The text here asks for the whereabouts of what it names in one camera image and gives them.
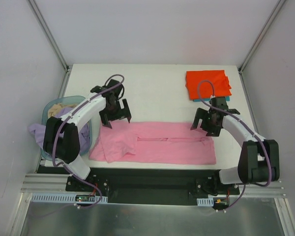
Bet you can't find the pink t shirt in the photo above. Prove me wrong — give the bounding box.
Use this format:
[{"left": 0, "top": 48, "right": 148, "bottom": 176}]
[{"left": 89, "top": 120, "right": 216, "bottom": 165}]

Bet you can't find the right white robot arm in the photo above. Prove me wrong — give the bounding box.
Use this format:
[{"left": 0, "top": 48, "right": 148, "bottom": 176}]
[{"left": 191, "top": 97, "right": 280, "bottom": 194}]

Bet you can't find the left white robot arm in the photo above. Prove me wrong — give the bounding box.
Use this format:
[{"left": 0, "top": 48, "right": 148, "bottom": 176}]
[{"left": 43, "top": 74, "right": 132, "bottom": 191}]

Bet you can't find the folded teal t shirt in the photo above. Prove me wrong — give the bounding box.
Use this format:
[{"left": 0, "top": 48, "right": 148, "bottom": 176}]
[{"left": 193, "top": 96, "right": 230, "bottom": 102}]

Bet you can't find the folded orange t shirt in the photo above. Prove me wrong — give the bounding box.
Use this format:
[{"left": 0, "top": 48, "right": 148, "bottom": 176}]
[{"left": 185, "top": 70, "right": 232, "bottom": 100}]

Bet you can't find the teal plastic basket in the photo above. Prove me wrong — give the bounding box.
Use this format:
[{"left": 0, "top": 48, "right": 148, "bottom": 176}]
[{"left": 42, "top": 95, "right": 92, "bottom": 155}]

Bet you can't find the beige t shirt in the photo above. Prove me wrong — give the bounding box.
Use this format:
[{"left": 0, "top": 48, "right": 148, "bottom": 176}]
[{"left": 47, "top": 103, "right": 77, "bottom": 118}]

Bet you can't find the lavender t shirt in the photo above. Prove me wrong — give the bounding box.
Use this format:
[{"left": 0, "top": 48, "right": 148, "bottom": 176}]
[{"left": 28, "top": 107, "right": 90, "bottom": 155}]

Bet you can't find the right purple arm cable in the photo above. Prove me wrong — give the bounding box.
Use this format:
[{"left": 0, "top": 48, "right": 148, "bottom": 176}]
[{"left": 198, "top": 80, "right": 273, "bottom": 213}]

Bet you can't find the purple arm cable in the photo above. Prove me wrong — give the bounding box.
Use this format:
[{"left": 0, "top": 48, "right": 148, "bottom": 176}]
[
  {"left": 51, "top": 74, "right": 125, "bottom": 197},
  {"left": 198, "top": 80, "right": 273, "bottom": 213}
]

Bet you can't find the right white cable duct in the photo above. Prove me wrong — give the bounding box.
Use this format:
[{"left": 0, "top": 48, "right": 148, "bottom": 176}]
[{"left": 197, "top": 197, "right": 214, "bottom": 207}]

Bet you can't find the white cable duct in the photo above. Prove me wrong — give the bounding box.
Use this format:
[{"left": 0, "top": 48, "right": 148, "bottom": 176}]
[
  {"left": 31, "top": 193, "right": 108, "bottom": 204},
  {"left": 197, "top": 197, "right": 214, "bottom": 207}
]

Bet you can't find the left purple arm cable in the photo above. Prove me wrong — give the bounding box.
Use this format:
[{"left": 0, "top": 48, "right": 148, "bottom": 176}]
[{"left": 51, "top": 74, "right": 125, "bottom": 197}]

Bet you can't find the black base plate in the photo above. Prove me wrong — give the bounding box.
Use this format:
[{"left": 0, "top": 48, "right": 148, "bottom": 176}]
[{"left": 65, "top": 168, "right": 246, "bottom": 206}]

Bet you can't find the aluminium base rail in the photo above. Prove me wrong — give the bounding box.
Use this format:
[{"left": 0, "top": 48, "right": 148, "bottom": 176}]
[{"left": 21, "top": 173, "right": 287, "bottom": 198}]

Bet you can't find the left white cable duct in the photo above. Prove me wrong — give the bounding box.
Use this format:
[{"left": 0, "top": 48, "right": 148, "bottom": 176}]
[{"left": 31, "top": 193, "right": 108, "bottom": 204}]

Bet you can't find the left aluminium frame post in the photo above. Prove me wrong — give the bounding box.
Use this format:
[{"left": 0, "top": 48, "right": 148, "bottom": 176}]
[{"left": 27, "top": 0, "right": 71, "bottom": 72}]

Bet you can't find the aluminium frame post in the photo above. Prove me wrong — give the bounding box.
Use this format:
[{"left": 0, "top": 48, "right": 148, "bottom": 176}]
[
  {"left": 27, "top": 0, "right": 71, "bottom": 72},
  {"left": 237, "top": 0, "right": 288, "bottom": 74}
]

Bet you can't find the right aluminium frame post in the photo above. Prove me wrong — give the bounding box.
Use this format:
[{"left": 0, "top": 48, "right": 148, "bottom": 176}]
[{"left": 237, "top": 0, "right": 288, "bottom": 74}]

